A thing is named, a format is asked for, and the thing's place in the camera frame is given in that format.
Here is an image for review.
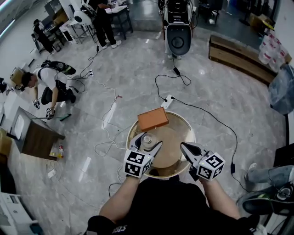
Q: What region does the person's right forearm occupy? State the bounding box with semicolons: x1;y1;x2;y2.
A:
199;178;241;220

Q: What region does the ceiling tube light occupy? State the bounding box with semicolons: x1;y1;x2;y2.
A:
0;19;16;41

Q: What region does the white and black backpack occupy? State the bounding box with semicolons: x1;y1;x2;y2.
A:
163;0;192;57

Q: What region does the white round backpack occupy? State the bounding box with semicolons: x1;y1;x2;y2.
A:
73;0;93;24

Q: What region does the black metal frame cabinet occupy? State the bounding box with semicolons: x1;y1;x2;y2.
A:
272;113;294;168

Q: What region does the green-headed broom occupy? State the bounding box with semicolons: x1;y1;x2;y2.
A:
31;113;72;122

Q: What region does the white tray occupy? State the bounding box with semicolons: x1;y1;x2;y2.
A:
12;113;26;140

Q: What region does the translucent grey bin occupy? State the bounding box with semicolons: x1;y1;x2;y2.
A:
268;63;294;116

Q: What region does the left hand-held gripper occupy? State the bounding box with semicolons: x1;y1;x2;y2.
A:
123;132;163;179

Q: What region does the stack of clear water jugs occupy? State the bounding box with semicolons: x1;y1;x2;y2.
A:
258;34;293;72

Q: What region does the white printer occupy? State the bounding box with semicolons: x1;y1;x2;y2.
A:
0;192;39;235

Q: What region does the small clear bottle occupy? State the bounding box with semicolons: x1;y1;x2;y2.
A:
140;133;159;151

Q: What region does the white cable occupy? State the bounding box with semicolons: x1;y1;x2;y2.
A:
93;79;124;159

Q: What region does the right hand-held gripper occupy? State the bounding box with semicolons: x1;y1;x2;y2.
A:
180;141;226;182

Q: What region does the wooden step platform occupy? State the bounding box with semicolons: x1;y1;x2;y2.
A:
208;34;278;87

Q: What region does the grey metal table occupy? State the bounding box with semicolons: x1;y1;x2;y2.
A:
101;5;134;41

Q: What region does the person's black shirt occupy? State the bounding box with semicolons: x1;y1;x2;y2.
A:
84;175;260;235

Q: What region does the dark wooden side table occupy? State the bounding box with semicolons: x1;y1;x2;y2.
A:
9;106;66;161

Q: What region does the black cable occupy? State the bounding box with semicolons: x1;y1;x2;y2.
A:
154;73;192;101
171;96;238;165

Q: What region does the orange flat box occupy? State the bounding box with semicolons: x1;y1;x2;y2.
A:
137;107;170;132

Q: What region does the cardboard box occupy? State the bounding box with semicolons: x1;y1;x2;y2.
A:
10;67;25;88
249;12;276;33
0;128;12;157

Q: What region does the person's left forearm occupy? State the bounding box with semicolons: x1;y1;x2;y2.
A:
98;176;141;222

